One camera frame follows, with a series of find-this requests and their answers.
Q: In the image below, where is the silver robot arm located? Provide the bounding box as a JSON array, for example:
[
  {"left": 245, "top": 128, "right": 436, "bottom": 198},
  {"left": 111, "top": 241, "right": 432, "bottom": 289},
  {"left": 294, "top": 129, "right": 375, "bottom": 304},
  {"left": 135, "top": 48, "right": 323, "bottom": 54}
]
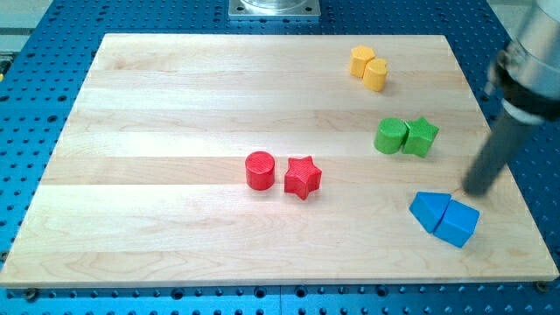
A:
[{"left": 486, "top": 0, "right": 559, "bottom": 124}]

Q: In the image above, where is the red cylinder block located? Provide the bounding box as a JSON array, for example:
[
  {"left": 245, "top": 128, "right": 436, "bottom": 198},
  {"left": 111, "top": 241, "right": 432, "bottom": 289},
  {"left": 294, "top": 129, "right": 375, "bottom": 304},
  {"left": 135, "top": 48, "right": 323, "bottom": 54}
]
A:
[{"left": 245, "top": 151, "right": 276, "bottom": 191}]

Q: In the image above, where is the red star block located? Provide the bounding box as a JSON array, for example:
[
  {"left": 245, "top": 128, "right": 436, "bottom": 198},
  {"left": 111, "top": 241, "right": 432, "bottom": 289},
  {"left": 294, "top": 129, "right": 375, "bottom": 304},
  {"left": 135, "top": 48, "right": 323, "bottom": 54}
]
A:
[{"left": 283, "top": 156, "right": 322, "bottom": 200}]

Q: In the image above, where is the wooden board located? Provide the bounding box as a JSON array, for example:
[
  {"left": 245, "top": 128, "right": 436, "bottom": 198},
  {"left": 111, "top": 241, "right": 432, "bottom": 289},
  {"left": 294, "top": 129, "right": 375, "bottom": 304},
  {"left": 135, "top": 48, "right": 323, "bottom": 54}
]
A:
[{"left": 1, "top": 33, "right": 558, "bottom": 288}]

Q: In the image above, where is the green cylinder block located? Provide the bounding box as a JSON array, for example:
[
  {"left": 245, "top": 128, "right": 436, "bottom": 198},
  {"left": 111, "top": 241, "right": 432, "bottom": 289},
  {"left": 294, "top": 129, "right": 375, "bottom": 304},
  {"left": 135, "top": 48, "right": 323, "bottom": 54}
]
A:
[{"left": 374, "top": 117, "right": 409, "bottom": 154}]

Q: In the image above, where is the yellow heart block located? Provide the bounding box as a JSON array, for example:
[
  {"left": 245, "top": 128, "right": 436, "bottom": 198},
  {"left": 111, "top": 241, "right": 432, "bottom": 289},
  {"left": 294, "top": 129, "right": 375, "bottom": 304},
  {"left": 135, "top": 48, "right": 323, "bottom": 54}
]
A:
[{"left": 362, "top": 59, "right": 388, "bottom": 92}]

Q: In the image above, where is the yellow hexagon block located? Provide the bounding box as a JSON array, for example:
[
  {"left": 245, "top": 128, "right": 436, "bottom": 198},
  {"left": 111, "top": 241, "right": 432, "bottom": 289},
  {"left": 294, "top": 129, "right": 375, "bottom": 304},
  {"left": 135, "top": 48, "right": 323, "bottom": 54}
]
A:
[{"left": 349, "top": 45, "right": 376, "bottom": 78}]

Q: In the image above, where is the green star block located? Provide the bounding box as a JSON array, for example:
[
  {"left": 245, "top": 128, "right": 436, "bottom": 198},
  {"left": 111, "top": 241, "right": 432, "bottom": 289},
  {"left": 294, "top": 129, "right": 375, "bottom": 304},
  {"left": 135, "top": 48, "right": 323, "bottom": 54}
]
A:
[{"left": 402, "top": 117, "right": 439, "bottom": 158}]

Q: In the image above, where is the blue triangle block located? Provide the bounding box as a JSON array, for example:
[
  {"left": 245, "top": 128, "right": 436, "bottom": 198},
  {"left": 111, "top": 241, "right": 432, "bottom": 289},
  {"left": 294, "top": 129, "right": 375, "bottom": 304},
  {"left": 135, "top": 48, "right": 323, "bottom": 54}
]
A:
[{"left": 409, "top": 192, "right": 452, "bottom": 234}]

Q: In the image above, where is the blue cube block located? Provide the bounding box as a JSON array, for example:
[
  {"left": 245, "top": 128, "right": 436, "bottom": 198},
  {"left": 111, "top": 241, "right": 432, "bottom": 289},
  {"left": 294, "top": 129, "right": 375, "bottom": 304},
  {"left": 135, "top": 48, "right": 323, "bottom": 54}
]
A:
[{"left": 433, "top": 199, "right": 480, "bottom": 249}]

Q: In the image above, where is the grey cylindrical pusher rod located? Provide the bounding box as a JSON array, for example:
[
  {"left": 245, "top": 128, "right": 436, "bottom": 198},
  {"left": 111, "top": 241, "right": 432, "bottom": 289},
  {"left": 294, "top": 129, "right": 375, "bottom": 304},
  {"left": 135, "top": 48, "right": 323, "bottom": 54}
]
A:
[{"left": 462, "top": 106, "right": 543, "bottom": 196}]

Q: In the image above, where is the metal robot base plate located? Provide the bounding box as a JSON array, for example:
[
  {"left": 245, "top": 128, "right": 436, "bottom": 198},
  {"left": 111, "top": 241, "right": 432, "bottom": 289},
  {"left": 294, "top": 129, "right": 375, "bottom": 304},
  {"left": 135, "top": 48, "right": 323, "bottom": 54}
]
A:
[{"left": 227, "top": 0, "right": 321, "bottom": 19}]

